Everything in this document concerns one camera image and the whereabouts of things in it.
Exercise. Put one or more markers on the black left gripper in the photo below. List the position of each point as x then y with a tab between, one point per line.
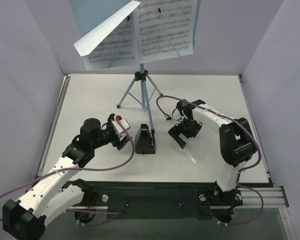
118	141

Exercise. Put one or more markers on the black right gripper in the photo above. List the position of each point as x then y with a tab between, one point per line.
186	130

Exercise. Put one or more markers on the black metronome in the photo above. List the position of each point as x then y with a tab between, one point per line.
145	143

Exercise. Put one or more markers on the clear plastic metronome cover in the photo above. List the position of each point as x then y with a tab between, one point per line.
196	155

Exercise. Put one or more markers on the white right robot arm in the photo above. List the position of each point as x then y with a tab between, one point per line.
235	138

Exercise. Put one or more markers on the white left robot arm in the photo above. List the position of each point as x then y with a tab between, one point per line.
28	217

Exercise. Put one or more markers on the sheet music booklet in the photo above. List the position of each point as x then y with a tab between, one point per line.
130	32

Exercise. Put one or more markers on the light blue music stand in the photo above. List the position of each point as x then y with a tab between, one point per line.
143	87

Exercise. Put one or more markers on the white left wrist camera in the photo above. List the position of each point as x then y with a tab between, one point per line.
120	126

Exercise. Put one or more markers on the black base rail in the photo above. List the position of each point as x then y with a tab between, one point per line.
160	200

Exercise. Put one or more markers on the aluminium frame rail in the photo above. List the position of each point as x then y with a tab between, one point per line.
273	197

